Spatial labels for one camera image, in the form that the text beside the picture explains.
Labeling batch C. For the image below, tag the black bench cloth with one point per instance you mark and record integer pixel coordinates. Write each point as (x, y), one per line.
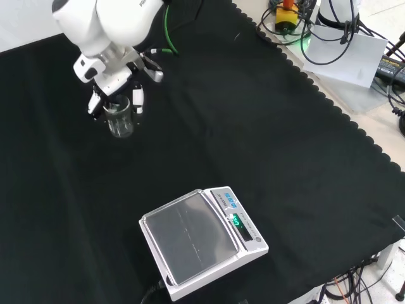
(221, 133)

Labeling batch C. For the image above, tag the black power adapter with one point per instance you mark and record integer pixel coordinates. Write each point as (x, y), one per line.
(390, 68)

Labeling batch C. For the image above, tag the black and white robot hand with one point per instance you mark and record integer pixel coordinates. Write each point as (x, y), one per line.
(109, 76)

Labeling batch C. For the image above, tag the clear glass beaker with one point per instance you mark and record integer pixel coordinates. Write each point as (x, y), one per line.
(119, 120)

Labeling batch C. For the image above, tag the yellow stop button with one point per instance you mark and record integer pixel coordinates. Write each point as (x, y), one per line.
(286, 17)

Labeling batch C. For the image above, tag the white electronic balance steel pan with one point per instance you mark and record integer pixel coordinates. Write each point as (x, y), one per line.
(202, 240)

